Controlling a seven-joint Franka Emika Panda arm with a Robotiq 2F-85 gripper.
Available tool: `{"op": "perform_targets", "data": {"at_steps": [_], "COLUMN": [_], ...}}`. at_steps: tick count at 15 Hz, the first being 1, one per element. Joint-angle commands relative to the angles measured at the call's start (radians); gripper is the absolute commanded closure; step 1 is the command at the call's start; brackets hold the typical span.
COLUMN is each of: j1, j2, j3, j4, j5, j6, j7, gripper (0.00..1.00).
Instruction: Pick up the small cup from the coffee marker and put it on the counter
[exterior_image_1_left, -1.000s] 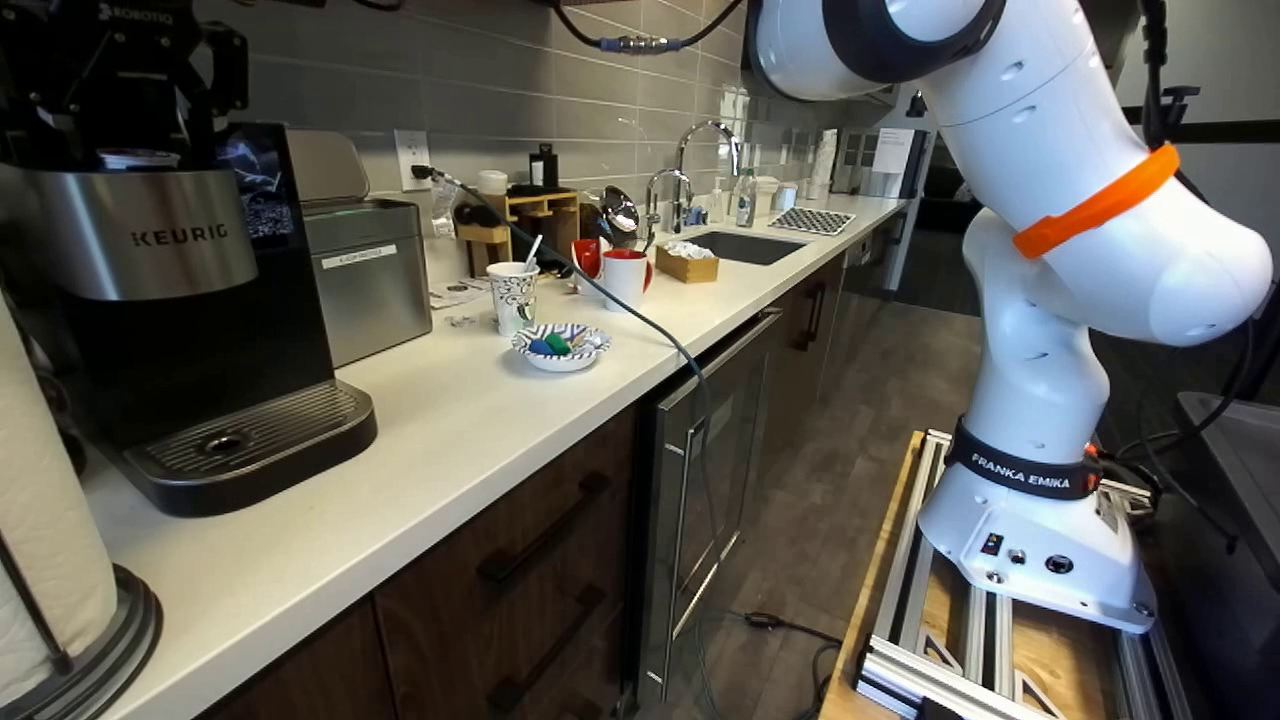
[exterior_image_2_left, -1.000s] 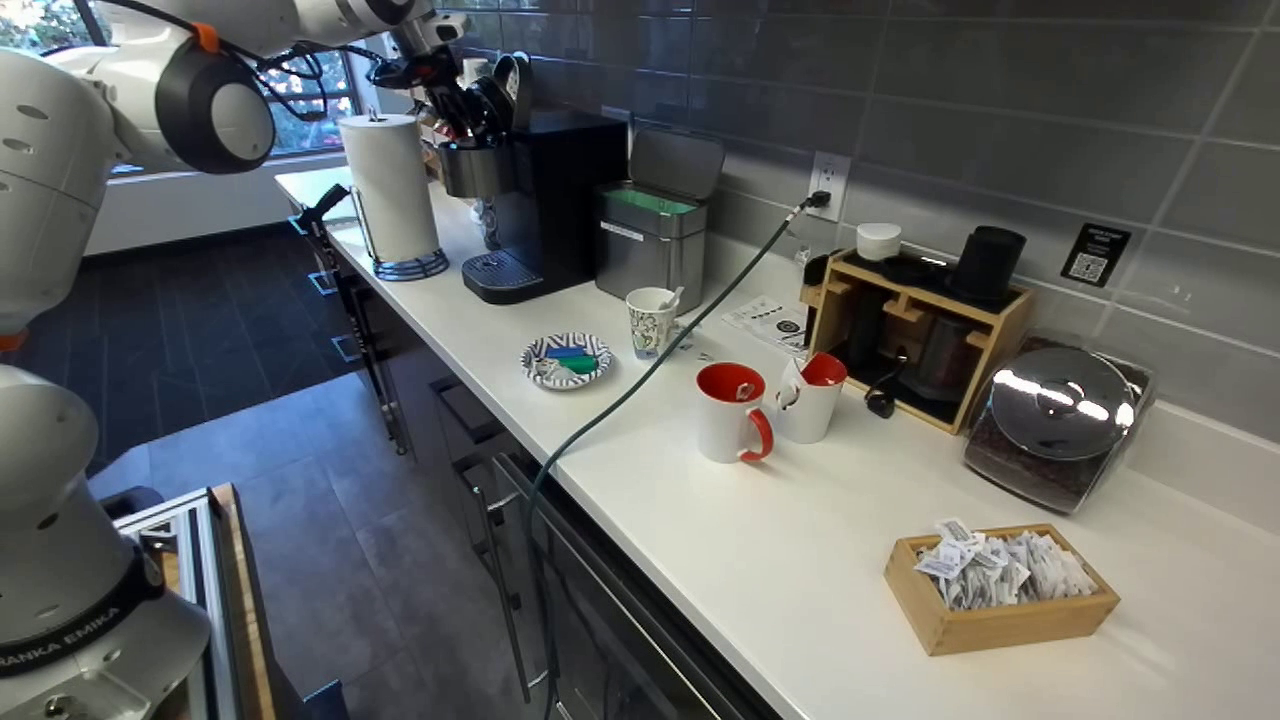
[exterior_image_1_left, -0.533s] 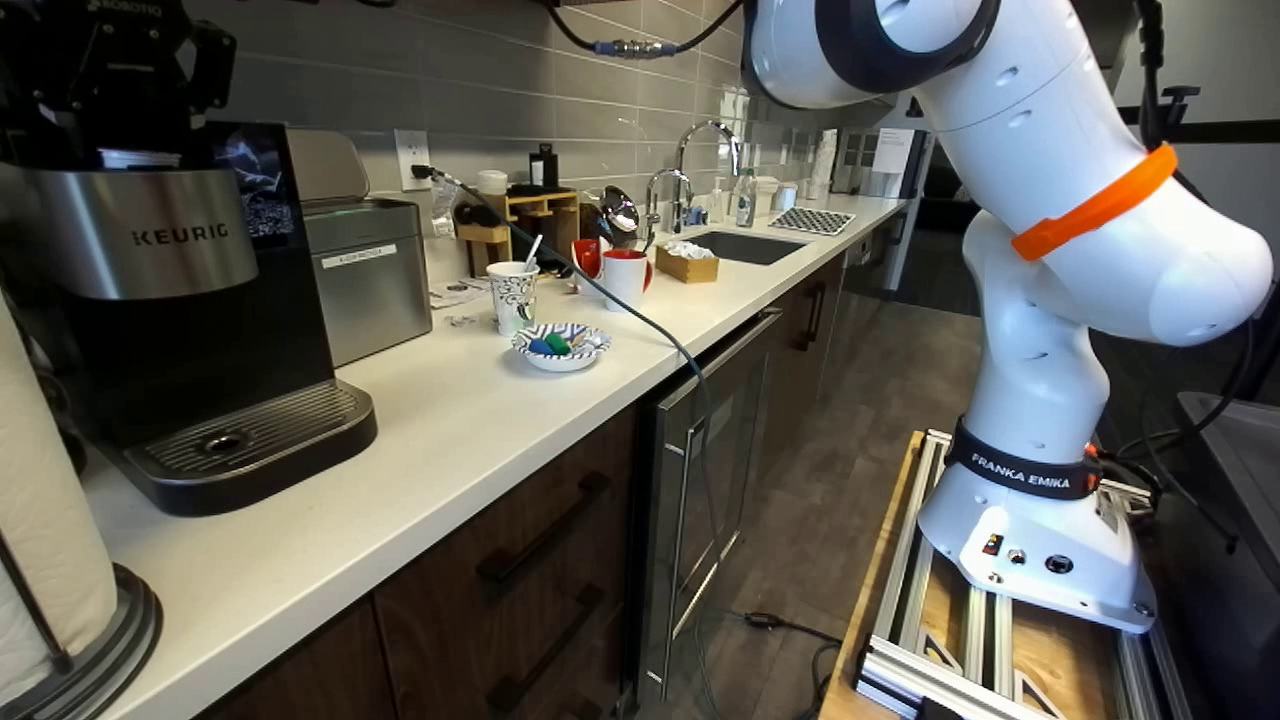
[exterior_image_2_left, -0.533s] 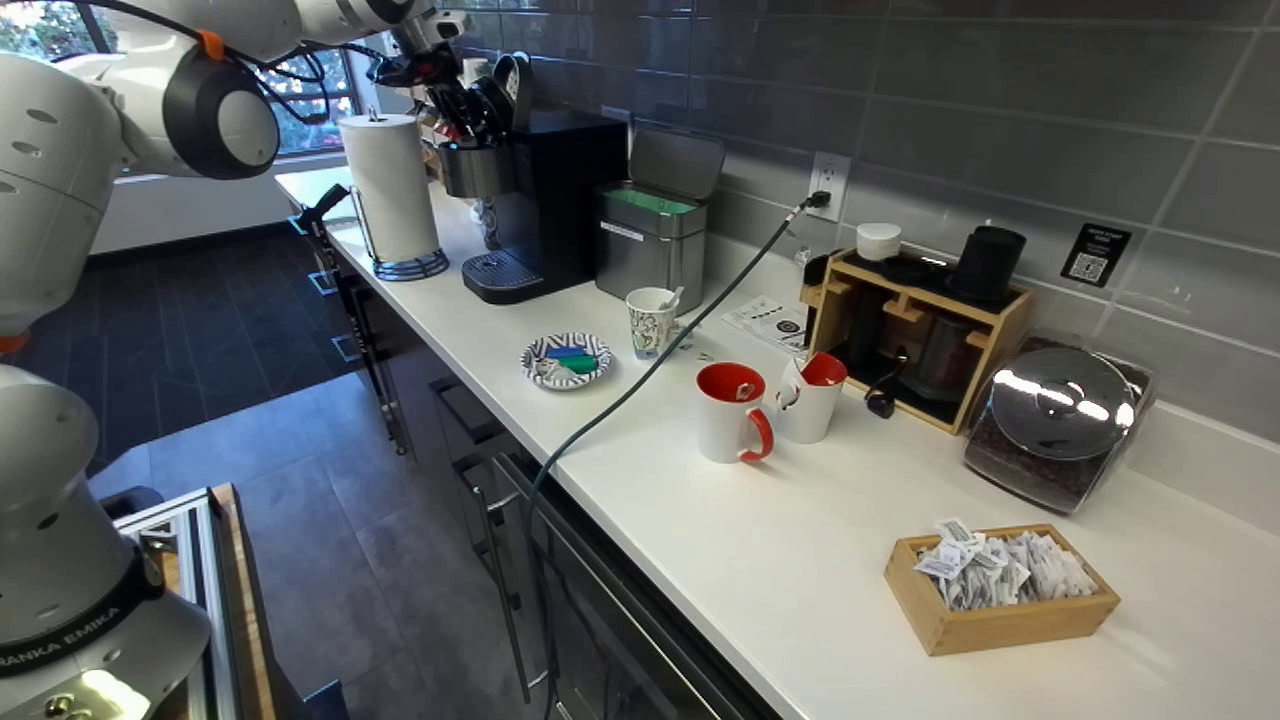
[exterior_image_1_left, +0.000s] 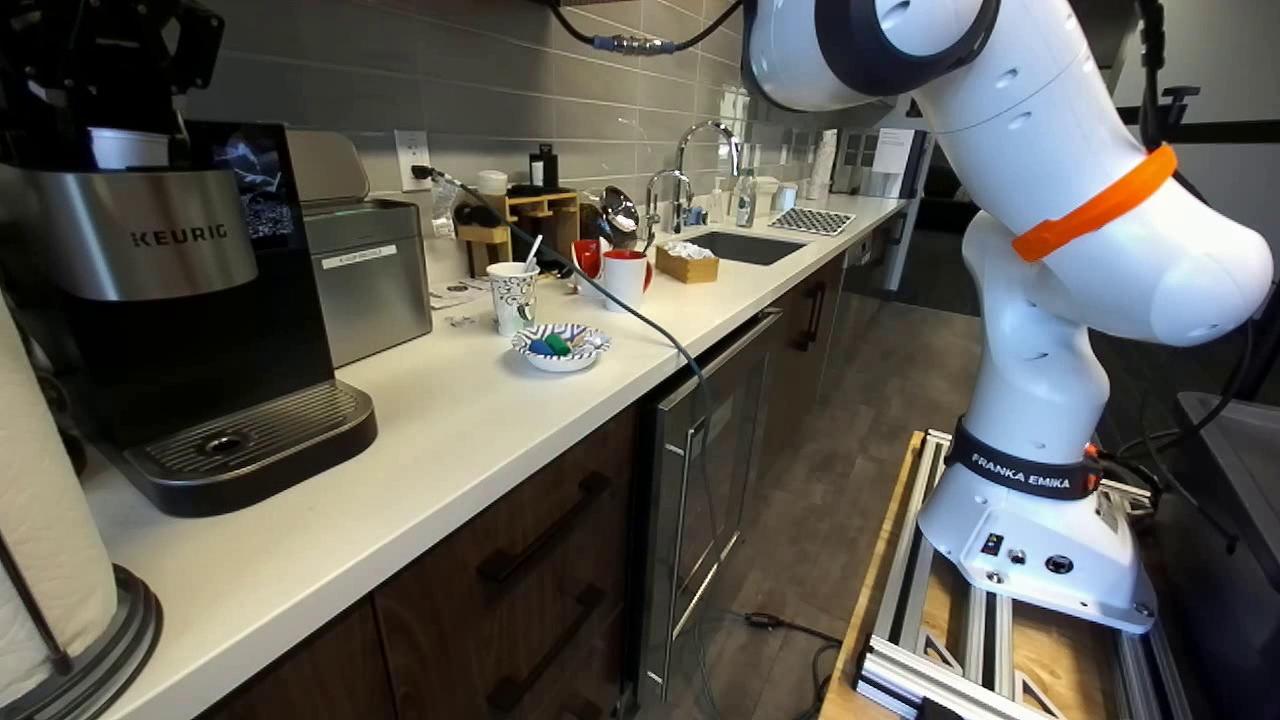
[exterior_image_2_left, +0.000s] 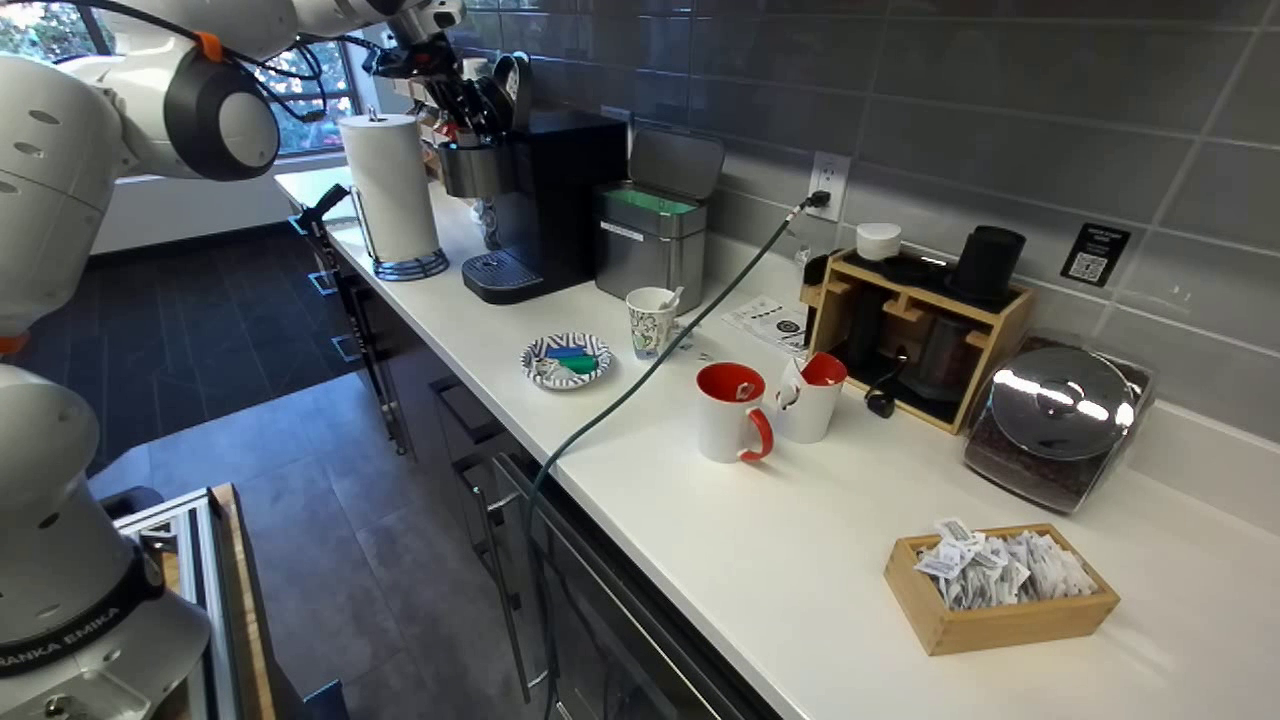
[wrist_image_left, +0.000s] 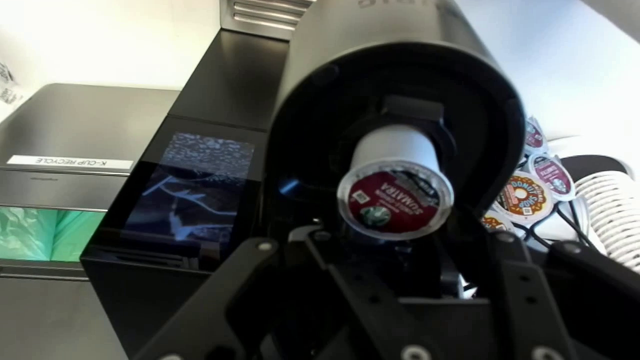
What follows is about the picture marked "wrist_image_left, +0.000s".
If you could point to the maroon lid coffee pod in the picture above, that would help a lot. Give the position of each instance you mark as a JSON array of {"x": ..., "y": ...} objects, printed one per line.
[
  {"x": 552, "y": 174},
  {"x": 533, "y": 135}
]

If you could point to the white ribbed paper cups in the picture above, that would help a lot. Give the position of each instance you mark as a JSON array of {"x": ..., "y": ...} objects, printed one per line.
[{"x": 612, "y": 213}]

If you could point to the green tea packets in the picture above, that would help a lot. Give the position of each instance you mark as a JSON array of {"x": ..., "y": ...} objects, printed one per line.
[{"x": 46, "y": 232}]

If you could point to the white coffee pod maroon lid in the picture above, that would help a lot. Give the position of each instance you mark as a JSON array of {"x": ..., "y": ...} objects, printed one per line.
[{"x": 395, "y": 201}]

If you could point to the black silver Keurig coffee maker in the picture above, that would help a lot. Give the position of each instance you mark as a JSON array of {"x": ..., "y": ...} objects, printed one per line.
[{"x": 221, "y": 87}]

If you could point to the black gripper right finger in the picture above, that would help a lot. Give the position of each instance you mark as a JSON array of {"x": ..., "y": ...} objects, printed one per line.
[{"x": 572, "y": 307}]

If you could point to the orange donut lid coffee pod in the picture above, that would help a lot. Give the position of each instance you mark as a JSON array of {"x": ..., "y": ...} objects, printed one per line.
[{"x": 522, "y": 195}]

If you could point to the grey metal tea box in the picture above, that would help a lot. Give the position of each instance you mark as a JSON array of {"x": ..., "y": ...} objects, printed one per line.
[{"x": 67, "y": 127}]

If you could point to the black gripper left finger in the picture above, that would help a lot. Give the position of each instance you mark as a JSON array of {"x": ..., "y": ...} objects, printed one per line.
[{"x": 286, "y": 307}]

